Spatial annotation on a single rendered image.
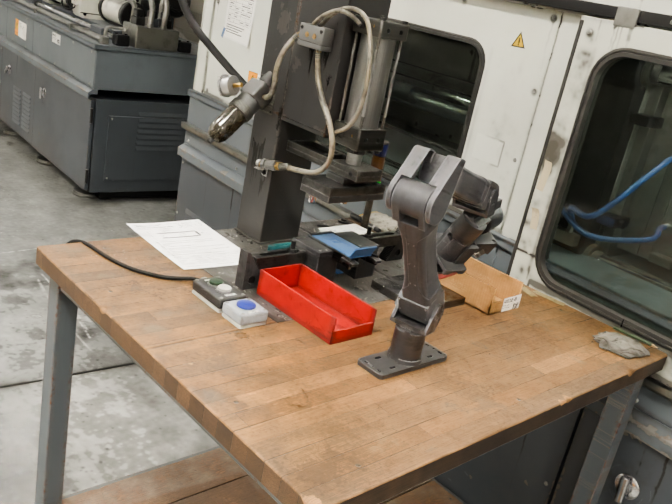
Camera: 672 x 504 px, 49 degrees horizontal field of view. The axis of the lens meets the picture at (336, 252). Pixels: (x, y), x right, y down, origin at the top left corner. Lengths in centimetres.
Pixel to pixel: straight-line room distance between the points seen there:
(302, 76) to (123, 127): 308
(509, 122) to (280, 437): 133
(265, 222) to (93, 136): 293
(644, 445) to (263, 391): 111
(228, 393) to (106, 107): 360
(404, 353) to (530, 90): 101
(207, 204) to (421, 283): 223
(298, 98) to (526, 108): 71
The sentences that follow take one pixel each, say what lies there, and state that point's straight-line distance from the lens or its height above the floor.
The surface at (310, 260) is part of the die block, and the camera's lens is 174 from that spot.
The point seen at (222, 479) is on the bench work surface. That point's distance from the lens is 221.
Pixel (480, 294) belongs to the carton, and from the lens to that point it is 183.
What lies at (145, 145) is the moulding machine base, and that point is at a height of 38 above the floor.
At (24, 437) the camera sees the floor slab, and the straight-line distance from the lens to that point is 271.
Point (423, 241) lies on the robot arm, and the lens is 130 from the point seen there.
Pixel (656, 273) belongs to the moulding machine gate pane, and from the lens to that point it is 197.
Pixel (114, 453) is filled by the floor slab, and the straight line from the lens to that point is 264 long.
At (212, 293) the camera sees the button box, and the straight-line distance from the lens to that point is 155.
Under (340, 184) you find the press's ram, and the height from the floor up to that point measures 114.
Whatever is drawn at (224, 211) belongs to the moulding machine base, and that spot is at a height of 52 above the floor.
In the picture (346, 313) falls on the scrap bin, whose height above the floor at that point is 91.
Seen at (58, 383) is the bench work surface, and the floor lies 58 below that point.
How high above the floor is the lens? 157
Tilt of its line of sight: 20 degrees down
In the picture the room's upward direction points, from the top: 12 degrees clockwise
